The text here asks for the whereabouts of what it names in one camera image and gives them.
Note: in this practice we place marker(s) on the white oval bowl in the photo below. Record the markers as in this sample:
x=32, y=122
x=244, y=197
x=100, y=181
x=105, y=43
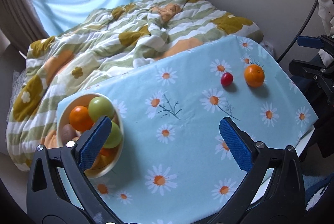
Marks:
x=109, y=159

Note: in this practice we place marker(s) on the red cherry tomato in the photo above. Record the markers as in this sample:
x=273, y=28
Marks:
x=226, y=79

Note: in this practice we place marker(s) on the brown kiwi fruit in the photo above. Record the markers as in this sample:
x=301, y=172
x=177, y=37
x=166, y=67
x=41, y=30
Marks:
x=67, y=133

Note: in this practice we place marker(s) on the green apple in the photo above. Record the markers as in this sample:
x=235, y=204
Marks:
x=100, y=106
x=114, y=138

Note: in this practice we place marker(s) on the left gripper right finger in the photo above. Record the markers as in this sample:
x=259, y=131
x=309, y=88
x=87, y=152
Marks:
x=273, y=189

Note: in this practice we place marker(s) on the orange in bowl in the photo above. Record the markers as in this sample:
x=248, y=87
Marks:
x=79, y=119

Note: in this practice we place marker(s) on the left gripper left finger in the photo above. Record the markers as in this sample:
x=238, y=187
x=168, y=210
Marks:
x=59, y=191

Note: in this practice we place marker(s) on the brown drape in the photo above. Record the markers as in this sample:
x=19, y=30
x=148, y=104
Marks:
x=20, y=24

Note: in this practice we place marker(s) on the daisy print blue tablecloth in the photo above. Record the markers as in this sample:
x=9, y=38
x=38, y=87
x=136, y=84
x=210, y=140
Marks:
x=174, y=166

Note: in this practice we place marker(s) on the large orange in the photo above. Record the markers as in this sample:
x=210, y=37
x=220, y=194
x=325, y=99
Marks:
x=254, y=76

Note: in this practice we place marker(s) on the small mandarin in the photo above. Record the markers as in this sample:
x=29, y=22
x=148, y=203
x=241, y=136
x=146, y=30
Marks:
x=109, y=152

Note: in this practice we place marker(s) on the floral green white quilt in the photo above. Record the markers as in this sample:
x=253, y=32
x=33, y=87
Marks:
x=108, y=43

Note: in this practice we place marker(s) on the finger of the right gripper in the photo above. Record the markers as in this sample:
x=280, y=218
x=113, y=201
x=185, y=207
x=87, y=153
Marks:
x=323, y=42
x=323, y=76

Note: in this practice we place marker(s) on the grey patterned rug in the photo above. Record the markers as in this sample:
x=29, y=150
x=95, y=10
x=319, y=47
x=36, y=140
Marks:
x=315, y=187

